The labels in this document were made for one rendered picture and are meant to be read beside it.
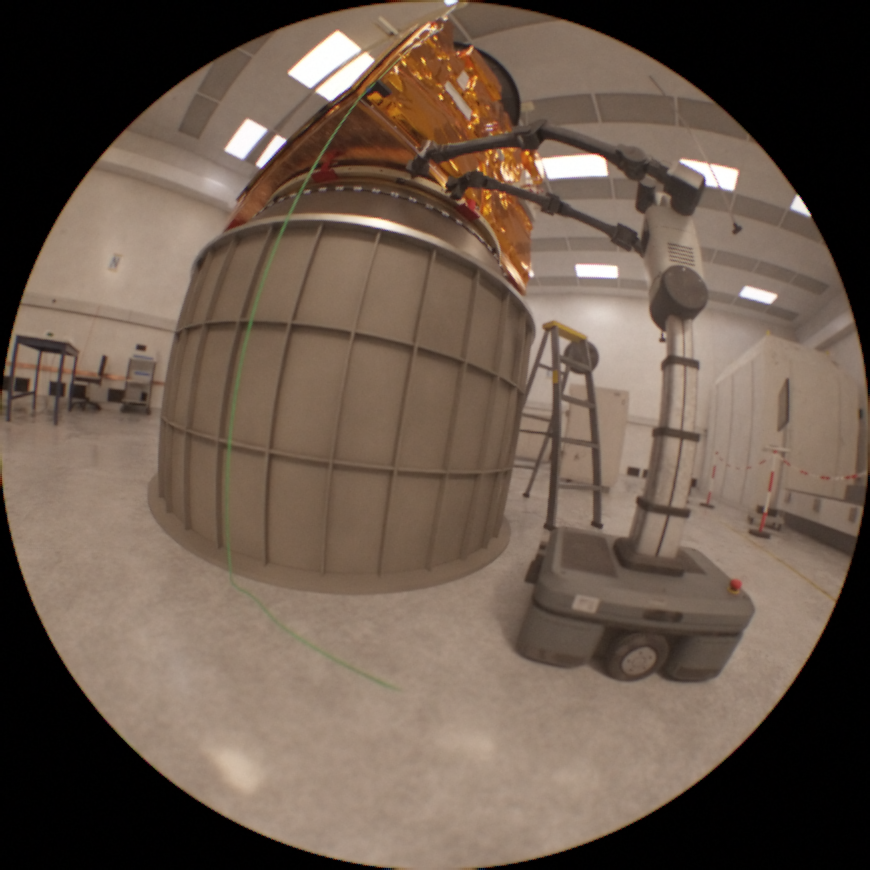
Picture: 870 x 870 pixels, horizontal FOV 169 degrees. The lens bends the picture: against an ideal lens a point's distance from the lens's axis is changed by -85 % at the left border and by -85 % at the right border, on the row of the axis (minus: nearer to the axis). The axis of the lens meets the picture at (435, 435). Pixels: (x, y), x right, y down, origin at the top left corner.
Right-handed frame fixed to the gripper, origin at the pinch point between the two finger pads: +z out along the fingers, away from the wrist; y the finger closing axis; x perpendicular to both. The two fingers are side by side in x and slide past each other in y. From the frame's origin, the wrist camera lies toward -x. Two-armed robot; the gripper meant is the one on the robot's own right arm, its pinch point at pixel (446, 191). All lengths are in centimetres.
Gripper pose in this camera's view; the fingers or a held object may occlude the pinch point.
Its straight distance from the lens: 161.2
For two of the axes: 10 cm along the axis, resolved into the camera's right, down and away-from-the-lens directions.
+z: -5.2, -2.9, 8.0
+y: 8.1, 1.2, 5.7
